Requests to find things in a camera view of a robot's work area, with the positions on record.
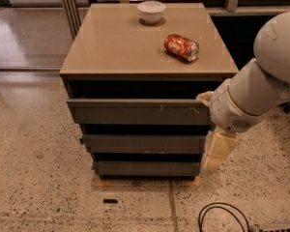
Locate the white ceramic bowl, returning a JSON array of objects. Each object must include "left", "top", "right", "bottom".
[{"left": 137, "top": 1, "right": 166, "bottom": 24}]

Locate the grey drawer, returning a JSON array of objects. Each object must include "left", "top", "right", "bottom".
[
  {"left": 93, "top": 160, "right": 200, "bottom": 177},
  {"left": 67, "top": 99, "right": 211, "bottom": 126},
  {"left": 81, "top": 134, "right": 205, "bottom": 154}
]

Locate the grey middle drawer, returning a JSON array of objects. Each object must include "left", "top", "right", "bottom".
[{"left": 81, "top": 134, "right": 205, "bottom": 154}]

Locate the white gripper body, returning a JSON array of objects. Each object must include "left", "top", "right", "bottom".
[{"left": 210, "top": 78, "right": 275, "bottom": 132}]

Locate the grey drawer cabinet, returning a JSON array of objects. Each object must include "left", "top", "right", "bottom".
[{"left": 59, "top": 2, "right": 241, "bottom": 181}]

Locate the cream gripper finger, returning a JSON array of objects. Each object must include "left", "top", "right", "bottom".
[
  {"left": 196, "top": 91, "right": 214, "bottom": 107},
  {"left": 201, "top": 130, "right": 237, "bottom": 173}
]

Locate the grey power strip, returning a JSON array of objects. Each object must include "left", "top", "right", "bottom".
[{"left": 250, "top": 223, "right": 290, "bottom": 232}]

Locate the red soda can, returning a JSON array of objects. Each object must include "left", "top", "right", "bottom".
[{"left": 164, "top": 34, "right": 199, "bottom": 62}]

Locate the metal window frame post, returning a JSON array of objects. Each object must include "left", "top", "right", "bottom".
[{"left": 61, "top": 0, "right": 81, "bottom": 39}]

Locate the black cable loop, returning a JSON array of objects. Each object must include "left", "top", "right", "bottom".
[{"left": 197, "top": 202, "right": 251, "bottom": 232}]

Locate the grey top drawer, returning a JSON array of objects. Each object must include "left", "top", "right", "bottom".
[{"left": 67, "top": 99, "right": 211, "bottom": 126}]

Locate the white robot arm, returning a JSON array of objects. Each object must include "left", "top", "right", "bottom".
[{"left": 196, "top": 12, "right": 290, "bottom": 174}]

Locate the grey bottom drawer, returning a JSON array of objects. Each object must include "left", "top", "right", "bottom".
[{"left": 93, "top": 160, "right": 200, "bottom": 177}]

